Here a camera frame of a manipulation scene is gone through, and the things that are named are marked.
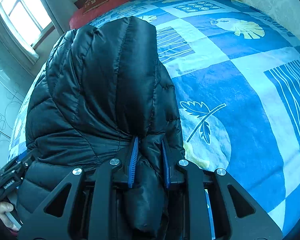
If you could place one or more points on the pale curtain left of bed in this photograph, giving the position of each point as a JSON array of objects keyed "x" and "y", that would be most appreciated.
[{"x": 60, "y": 12}]

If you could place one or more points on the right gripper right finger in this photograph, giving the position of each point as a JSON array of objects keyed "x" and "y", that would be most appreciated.
[{"x": 211, "y": 204}]

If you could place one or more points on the pale curtain by wardrobe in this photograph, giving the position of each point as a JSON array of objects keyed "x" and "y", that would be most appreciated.
[{"x": 15, "y": 44}]

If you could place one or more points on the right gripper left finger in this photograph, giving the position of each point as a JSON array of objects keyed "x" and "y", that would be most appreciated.
[{"x": 83, "y": 207}]

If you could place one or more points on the blue patterned bed sheet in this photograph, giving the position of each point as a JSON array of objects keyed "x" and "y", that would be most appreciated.
[{"x": 237, "y": 86}]

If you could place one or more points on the left window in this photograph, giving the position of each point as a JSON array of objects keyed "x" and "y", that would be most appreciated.
[{"x": 28, "y": 20}]

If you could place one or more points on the red pillow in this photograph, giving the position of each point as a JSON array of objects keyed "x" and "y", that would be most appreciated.
[{"x": 78, "y": 19}]

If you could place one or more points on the glass sliding wardrobe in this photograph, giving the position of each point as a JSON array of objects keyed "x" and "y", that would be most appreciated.
[{"x": 15, "y": 82}]

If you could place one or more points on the brown embroidered small cushion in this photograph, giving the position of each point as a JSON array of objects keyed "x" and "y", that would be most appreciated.
[{"x": 92, "y": 4}]

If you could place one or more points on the black quilted down jacket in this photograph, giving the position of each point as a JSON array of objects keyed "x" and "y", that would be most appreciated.
[{"x": 101, "y": 88}]

